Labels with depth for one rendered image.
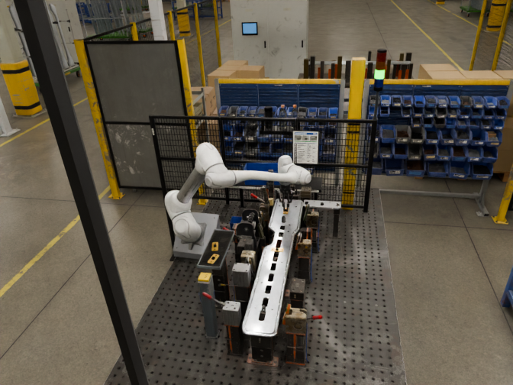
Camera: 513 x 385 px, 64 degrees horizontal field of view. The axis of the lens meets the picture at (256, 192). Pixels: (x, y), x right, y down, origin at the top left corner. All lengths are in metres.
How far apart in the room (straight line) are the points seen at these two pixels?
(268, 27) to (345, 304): 7.30
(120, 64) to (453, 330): 4.19
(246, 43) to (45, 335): 7.17
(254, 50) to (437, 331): 7.16
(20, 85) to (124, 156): 4.79
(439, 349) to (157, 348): 2.15
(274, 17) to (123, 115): 4.94
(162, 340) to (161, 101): 2.96
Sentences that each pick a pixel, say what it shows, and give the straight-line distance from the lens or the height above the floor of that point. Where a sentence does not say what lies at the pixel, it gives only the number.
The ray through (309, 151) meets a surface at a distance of 3.45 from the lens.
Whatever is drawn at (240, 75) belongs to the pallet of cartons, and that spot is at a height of 0.96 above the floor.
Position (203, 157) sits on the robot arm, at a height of 1.61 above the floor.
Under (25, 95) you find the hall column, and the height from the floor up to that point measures 0.46.
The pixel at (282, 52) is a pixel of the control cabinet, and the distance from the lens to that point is 9.32.
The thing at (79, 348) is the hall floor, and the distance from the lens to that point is 3.82.
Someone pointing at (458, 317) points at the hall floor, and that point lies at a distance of 3.95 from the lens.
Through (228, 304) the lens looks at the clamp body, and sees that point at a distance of 2.29.
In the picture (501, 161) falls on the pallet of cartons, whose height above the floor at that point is 0.28.
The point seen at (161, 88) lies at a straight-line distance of 4.83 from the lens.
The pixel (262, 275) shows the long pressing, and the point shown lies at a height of 1.00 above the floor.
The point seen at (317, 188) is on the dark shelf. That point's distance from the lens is 3.37.
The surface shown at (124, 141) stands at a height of 0.81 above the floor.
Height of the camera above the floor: 2.67
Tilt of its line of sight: 30 degrees down
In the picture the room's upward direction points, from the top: 3 degrees counter-clockwise
